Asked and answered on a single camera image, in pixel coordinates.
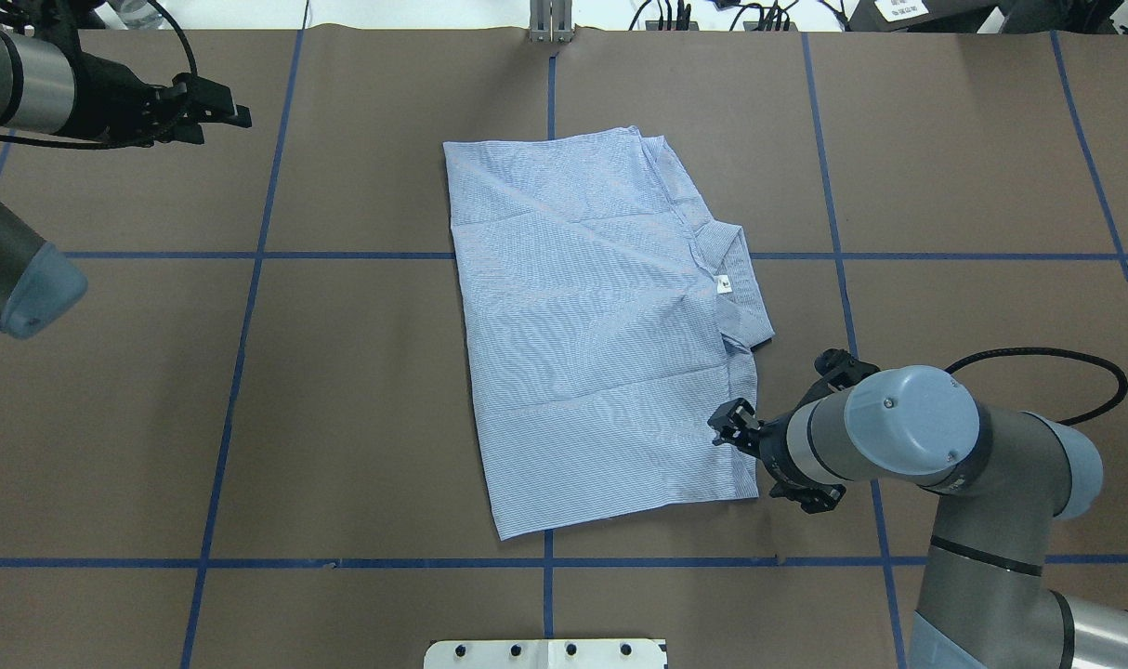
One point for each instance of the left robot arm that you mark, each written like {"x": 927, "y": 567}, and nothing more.
{"x": 43, "y": 190}

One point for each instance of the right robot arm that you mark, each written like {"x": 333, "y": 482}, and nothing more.
{"x": 1001, "y": 478}

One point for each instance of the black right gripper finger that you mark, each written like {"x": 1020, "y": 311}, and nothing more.
{"x": 736, "y": 424}

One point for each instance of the aluminium frame post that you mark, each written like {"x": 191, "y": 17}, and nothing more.
{"x": 551, "y": 21}

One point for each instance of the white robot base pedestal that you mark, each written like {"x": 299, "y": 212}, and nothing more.
{"x": 548, "y": 653}

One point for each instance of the light blue striped shirt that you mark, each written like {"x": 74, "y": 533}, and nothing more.
{"x": 607, "y": 314}

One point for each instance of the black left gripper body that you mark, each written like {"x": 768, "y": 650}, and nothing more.
{"x": 111, "y": 96}

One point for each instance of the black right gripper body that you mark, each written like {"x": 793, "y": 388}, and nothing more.
{"x": 774, "y": 441}

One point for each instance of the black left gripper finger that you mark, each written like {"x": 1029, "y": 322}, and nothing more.
{"x": 209, "y": 102}

